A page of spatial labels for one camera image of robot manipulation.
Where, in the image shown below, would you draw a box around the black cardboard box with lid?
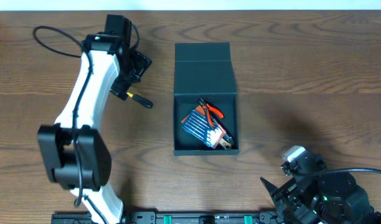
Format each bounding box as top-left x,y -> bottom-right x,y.
173,42 -> 240,156

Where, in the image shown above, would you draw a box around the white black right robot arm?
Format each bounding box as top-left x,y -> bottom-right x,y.
260,172 -> 381,224

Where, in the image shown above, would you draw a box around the black yellow handled screwdriver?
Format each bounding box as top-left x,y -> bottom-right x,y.
126,91 -> 153,109

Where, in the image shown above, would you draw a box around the clear precision screwdriver set case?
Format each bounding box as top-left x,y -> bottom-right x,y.
182,110 -> 232,149

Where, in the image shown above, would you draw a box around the orange black handled pliers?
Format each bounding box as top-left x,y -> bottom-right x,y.
197,98 -> 224,129

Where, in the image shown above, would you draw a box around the black mounting rail green clips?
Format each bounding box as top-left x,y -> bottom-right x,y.
50,210 -> 281,224

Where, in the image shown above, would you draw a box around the orange scraper with wooden handle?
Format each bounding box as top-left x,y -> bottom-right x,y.
181,104 -> 234,150

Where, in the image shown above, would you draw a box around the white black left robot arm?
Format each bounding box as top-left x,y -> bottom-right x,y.
37,31 -> 153,223

